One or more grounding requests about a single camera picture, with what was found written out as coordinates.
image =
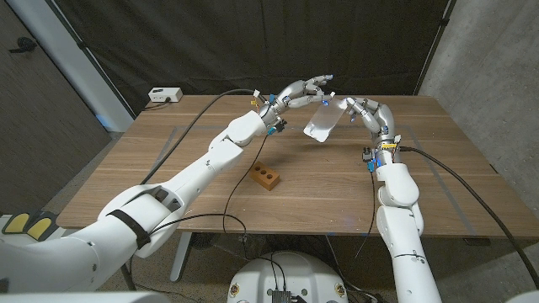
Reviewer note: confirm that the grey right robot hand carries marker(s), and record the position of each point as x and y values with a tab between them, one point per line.
381	122

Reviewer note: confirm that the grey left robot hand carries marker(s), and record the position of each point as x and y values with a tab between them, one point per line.
290	94

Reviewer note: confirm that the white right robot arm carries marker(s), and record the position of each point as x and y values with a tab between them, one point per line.
402	227

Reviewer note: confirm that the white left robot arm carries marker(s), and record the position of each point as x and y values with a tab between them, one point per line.
177	189

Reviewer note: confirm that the brown block with three holes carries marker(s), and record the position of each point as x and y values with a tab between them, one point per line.
265	179

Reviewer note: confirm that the black backdrop pole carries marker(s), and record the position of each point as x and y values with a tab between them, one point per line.
436	46
90	59

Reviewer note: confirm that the white power box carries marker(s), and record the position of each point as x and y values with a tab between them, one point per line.
165	94

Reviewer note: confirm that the dark round fan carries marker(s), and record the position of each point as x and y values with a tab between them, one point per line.
205	240

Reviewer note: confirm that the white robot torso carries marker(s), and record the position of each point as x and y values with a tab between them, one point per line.
290	273

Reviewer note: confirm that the grey table leg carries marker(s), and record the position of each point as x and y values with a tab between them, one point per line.
180	256

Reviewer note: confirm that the black module on torso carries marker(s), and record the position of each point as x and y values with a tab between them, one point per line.
281	296

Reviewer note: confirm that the white pillar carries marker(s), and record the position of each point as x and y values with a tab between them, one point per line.
71	59

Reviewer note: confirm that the yellow foot pedal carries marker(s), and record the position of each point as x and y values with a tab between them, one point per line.
38	228
17	223

